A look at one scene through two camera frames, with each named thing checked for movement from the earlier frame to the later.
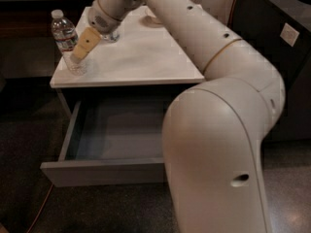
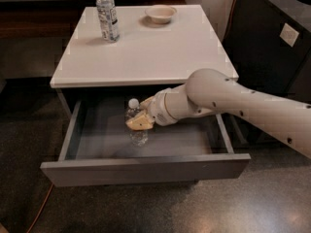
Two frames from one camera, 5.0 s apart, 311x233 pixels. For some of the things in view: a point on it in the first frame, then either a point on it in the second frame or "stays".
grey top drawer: (112, 143) stays
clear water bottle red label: (66, 40) -> (138, 137)
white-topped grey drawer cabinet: (117, 109) stays
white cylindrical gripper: (101, 20) -> (159, 109)
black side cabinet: (275, 19) stays
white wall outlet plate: (289, 34) stays
